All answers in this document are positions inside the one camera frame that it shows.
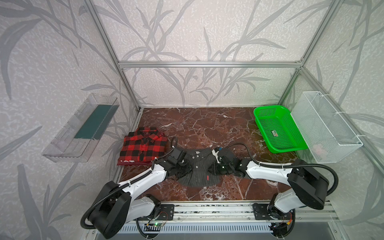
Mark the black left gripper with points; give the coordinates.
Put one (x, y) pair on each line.
(181, 168)

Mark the red black plaid folded shirt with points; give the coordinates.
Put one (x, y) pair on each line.
(142, 147)

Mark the grey pinstriped long sleeve shirt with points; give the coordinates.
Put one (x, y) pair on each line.
(200, 161)

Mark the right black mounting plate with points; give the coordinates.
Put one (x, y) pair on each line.
(267, 213)

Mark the aluminium horizontal frame bar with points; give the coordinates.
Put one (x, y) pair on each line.
(207, 64)

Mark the green plastic basket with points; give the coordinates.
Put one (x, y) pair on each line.
(279, 129)

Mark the clear plastic wall tray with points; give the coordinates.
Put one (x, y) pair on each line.
(79, 137)

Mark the black mounting plate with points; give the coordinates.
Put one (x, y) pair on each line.
(164, 212)
(267, 213)

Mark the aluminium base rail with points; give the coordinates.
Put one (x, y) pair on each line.
(239, 212)

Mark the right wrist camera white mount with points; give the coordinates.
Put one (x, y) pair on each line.
(215, 153)

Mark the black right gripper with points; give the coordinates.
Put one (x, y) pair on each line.
(226, 167)

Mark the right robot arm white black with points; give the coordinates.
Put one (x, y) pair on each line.
(308, 187)

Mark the white wire mesh basket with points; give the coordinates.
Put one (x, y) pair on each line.
(328, 136)

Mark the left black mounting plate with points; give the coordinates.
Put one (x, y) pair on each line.
(164, 212)

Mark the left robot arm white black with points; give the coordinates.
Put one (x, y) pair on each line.
(117, 204)

